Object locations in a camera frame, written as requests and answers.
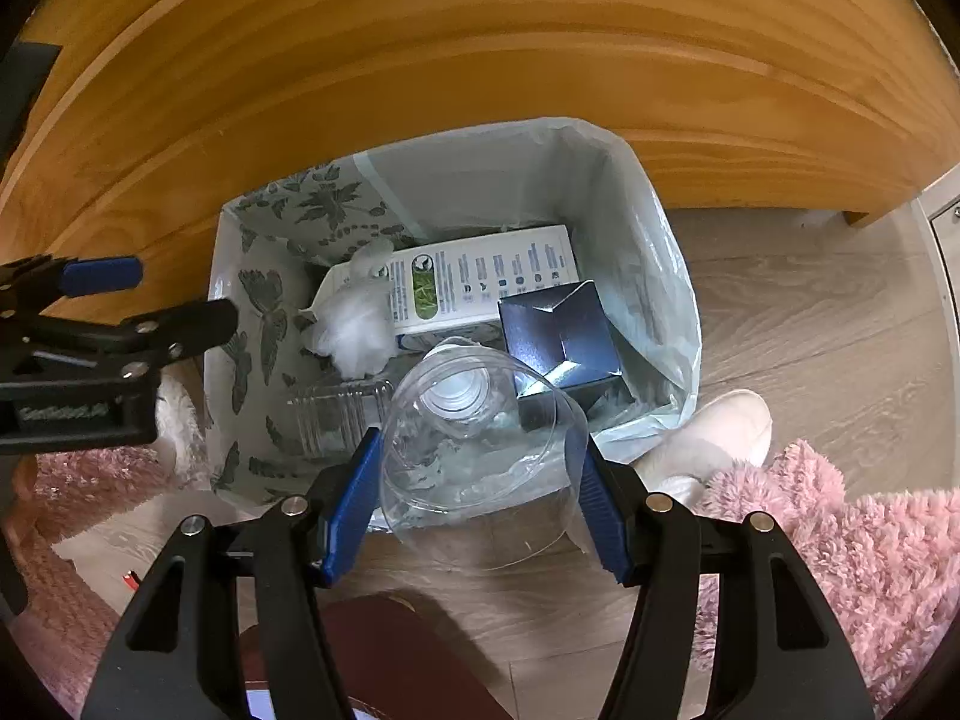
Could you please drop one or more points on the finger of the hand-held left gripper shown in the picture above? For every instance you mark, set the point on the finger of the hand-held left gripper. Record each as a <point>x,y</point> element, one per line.
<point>195,322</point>
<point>97,276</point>

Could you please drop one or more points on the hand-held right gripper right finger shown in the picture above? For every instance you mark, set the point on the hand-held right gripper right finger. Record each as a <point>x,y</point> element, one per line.
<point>600,510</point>

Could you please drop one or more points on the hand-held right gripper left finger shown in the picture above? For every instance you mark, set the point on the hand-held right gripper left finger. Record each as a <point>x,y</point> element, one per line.
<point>349,502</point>

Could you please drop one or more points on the clear plastic clamshell container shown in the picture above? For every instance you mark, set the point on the clear plastic clamshell container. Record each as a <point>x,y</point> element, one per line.
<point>330,420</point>

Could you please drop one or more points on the clear plastic jar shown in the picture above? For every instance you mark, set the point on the clear plastic jar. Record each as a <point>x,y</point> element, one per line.
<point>480,465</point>

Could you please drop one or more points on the dark blue box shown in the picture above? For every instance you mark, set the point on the dark blue box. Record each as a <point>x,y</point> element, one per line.
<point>559,337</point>

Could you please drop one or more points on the grey waste bin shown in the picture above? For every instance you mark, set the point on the grey waste bin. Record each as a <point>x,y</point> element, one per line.
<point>679,330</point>

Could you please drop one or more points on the white printed carton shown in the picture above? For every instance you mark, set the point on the white printed carton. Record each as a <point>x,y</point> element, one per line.
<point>480,270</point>

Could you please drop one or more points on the beige slipper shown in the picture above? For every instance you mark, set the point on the beige slipper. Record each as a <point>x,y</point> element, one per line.
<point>712,435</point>
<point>178,420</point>

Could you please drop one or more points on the pink fluffy pajamas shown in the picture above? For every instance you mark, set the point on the pink fluffy pajamas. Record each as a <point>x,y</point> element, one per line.
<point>862,562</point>

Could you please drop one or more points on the wooden bed with checkered cover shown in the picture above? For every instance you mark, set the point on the wooden bed with checkered cover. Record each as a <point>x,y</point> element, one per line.
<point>450,37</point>

